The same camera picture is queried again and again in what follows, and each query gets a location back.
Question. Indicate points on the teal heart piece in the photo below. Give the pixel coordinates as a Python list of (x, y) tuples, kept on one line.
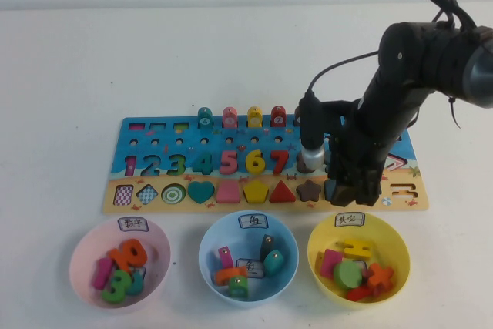
[(201, 191)]

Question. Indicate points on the pink fish piece numbered five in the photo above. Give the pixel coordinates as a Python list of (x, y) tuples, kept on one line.
[(230, 118)]

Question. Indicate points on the black wrist camera silver lens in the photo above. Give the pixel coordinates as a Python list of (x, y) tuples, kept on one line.
[(312, 132)]

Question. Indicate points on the pink plastic bowl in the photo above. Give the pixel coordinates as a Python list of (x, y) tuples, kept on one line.
[(154, 252)]

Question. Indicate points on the yellow equals sign piece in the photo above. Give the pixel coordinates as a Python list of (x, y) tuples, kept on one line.
[(358, 250)]

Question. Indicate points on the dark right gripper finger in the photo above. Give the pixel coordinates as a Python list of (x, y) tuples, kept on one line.
[(369, 195), (343, 194)]

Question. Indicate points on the paper label inside pink bowl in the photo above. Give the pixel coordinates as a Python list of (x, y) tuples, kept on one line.
[(141, 270)]

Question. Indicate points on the red triangle piece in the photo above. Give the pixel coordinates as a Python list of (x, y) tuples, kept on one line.
[(282, 194)]

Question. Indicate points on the brown star piece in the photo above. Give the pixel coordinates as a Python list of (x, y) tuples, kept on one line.
[(309, 190)]

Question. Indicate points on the pink trapezoid piece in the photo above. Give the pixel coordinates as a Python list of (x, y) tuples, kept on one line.
[(228, 193)]

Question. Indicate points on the teal number two piece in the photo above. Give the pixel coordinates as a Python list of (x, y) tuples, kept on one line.
[(136, 284)]

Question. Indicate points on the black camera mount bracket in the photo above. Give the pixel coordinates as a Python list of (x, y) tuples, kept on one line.
[(335, 107)]

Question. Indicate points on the magenta fish piece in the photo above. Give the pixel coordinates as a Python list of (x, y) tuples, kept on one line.
[(225, 256)]

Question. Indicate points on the teal number four piece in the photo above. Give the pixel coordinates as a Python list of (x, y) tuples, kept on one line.
[(203, 163)]

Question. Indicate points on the dark grey fish piece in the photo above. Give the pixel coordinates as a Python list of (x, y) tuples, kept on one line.
[(267, 246)]

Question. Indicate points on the orange number ten piece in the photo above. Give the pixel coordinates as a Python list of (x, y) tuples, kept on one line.
[(129, 254)]

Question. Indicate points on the yellow pentagon piece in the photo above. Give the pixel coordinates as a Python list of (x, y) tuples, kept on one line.
[(255, 192)]

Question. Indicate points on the green number three piece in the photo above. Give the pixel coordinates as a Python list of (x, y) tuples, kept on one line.
[(115, 288)]

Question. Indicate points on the yellow number six piece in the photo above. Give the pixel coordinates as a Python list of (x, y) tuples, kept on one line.
[(255, 165)]

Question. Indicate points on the red fish piece numbered seven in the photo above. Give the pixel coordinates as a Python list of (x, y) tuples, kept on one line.
[(278, 117)]

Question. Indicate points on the green fish piece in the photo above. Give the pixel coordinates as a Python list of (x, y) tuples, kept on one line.
[(237, 287)]

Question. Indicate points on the pink rectangle piece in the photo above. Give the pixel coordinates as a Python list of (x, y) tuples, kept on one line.
[(329, 263)]

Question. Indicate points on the pink number five piece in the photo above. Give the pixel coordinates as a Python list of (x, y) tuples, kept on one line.
[(229, 163)]

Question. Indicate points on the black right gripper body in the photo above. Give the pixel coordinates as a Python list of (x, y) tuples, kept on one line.
[(358, 152)]

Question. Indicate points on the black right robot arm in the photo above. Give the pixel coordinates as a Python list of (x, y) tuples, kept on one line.
[(404, 59)]

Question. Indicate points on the paper label on blue bowl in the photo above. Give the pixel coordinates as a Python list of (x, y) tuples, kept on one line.
[(253, 221)]

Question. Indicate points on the blue plastic bowl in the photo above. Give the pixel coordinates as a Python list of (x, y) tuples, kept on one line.
[(287, 259)]

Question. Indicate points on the green circle piece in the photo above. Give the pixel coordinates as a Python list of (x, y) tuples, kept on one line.
[(347, 275)]

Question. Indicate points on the red angle sign piece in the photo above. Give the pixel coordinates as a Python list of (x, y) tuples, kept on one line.
[(358, 294)]

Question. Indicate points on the brown fish piece numbered eight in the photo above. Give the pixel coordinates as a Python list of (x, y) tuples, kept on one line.
[(297, 115)]

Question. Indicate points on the pink number one piece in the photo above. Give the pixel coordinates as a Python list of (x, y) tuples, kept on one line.
[(101, 273)]

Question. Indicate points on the colourful wooden puzzle board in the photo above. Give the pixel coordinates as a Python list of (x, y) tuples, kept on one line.
[(115, 175)]

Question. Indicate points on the orange fish piece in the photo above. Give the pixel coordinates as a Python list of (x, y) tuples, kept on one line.
[(227, 274)]

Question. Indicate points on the red number seven piece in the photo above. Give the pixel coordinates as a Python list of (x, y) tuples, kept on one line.
[(280, 159)]

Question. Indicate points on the paper label inside blue bowl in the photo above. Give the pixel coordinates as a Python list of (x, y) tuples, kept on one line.
[(250, 267)]

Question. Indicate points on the yellow fish piece numbered six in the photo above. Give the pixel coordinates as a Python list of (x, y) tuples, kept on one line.
[(254, 117)]

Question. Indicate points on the teal fish piece numbered four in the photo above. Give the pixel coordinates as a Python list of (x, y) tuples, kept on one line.
[(205, 119)]

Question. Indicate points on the black zip tie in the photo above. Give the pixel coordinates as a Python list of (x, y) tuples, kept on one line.
[(454, 111)]

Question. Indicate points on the paper label on pink bowl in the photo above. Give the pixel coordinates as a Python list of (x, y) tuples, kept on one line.
[(133, 224)]

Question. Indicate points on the teal fish piece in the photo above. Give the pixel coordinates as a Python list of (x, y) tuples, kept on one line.
[(273, 263)]

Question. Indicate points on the paper label on yellow bowl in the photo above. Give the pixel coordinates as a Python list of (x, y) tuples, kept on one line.
[(349, 219)]

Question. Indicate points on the yellow plastic bowl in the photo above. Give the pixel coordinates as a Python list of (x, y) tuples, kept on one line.
[(400, 256)]

